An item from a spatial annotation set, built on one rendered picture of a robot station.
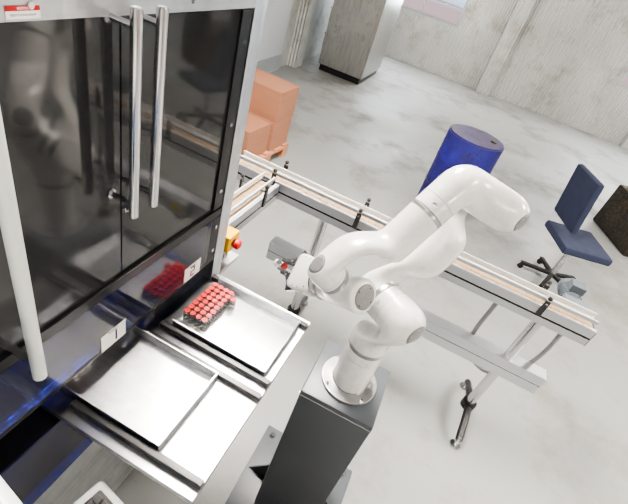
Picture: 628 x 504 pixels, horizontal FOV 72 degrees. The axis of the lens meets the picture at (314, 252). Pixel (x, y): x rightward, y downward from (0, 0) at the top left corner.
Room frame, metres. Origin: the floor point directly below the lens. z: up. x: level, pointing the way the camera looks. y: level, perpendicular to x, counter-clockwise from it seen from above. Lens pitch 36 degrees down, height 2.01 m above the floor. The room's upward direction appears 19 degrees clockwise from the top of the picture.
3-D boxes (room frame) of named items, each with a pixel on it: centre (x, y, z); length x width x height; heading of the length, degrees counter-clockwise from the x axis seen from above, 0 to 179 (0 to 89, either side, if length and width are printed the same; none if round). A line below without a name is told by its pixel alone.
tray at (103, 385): (0.68, 0.34, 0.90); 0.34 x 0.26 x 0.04; 77
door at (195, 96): (0.95, 0.39, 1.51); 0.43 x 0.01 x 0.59; 167
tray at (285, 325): (0.99, 0.16, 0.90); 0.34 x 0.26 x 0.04; 77
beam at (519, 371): (1.81, -0.53, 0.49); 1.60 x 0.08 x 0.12; 77
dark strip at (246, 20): (1.14, 0.34, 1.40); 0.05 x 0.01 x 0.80; 167
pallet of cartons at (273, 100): (4.03, 1.31, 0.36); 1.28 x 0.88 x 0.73; 79
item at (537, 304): (1.84, -0.39, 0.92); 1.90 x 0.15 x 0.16; 77
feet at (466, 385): (1.68, -1.12, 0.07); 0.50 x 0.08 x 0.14; 167
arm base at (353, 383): (0.94, -0.25, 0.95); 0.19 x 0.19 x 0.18
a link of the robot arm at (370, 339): (0.92, -0.27, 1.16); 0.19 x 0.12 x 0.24; 44
